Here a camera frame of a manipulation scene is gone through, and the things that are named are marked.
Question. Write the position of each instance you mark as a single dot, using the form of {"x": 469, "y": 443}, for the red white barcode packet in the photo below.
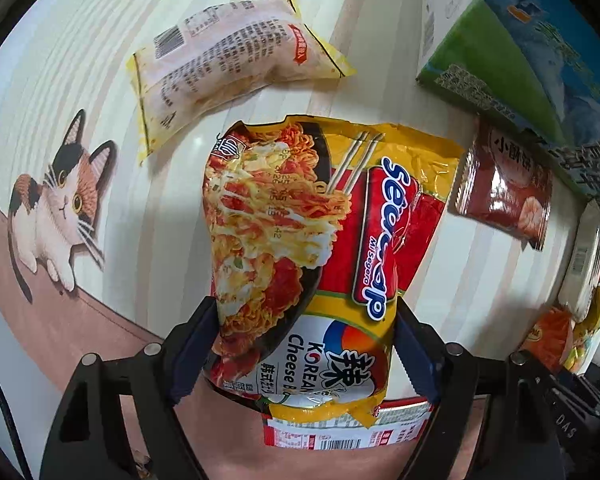
{"x": 330, "y": 435}

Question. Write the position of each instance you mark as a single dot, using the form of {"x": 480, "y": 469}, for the yellow snack packet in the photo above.
{"x": 597, "y": 310}

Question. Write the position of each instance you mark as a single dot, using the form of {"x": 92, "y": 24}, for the orange snack packet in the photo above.
{"x": 550, "y": 335}

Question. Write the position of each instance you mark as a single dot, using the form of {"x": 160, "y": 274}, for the striped cat print tablecloth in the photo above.
{"x": 55, "y": 60}

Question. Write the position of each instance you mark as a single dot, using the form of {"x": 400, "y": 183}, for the brown snack packet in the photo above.
{"x": 505, "y": 185}

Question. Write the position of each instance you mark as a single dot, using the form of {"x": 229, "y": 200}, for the pale yellow-edged snack packet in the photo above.
{"x": 220, "y": 60}

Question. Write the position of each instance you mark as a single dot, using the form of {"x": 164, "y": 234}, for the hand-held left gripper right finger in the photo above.
{"x": 414, "y": 360}

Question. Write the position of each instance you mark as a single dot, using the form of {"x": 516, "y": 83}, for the yellow instant noodle packet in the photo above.
{"x": 290, "y": 220}

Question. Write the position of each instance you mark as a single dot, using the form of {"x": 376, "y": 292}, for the blue green cardboard box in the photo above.
{"x": 505, "y": 50}

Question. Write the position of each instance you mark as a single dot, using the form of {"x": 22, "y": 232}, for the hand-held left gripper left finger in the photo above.
{"x": 200, "y": 345}

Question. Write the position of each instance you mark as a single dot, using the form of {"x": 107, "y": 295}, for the white snack packet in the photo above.
{"x": 582, "y": 260}

